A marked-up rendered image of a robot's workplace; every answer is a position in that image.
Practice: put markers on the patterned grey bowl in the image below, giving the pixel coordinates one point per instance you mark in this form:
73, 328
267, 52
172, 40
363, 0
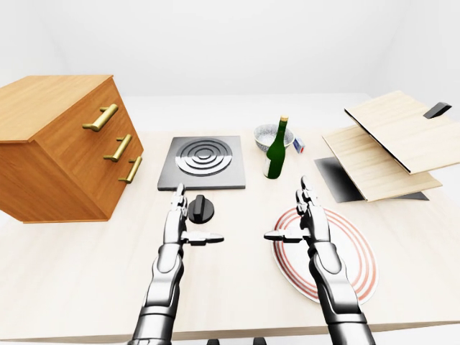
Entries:
264, 136

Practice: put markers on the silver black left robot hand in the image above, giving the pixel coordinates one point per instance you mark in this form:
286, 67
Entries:
174, 226

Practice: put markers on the small dark shape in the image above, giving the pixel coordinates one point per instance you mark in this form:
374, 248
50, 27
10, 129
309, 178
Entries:
212, 342
259, 341

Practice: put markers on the flat dark stove plate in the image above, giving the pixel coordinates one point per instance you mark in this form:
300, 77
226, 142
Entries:
172, 176

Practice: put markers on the wooden cabinet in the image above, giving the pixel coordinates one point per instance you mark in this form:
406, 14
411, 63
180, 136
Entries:
43, 179

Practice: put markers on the medium wooden drawer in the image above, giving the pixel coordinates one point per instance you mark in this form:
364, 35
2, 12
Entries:
97, 167

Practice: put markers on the large pale wooden board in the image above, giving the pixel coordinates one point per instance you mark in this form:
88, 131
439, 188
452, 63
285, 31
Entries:
395, 129

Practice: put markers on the round black stove knob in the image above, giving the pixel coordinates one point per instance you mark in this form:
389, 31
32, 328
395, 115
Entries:
201, 210

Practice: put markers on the large wooden drawer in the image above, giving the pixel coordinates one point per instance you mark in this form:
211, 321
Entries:
72, 136

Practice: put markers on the small blue white box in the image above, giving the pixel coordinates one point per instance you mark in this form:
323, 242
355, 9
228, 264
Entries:
298, 144

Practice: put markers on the green glass bottle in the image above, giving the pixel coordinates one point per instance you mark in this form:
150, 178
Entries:
276, 158

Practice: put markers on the small wooden drawer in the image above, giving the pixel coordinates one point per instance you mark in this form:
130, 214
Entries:
111, 190

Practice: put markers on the small pale wooden board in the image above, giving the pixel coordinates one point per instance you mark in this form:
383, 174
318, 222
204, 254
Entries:
373, 172

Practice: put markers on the white plate with red rings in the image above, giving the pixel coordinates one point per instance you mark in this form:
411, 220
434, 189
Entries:
355, 251

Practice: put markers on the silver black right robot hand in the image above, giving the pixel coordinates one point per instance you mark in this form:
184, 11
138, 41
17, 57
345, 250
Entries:
316, 223

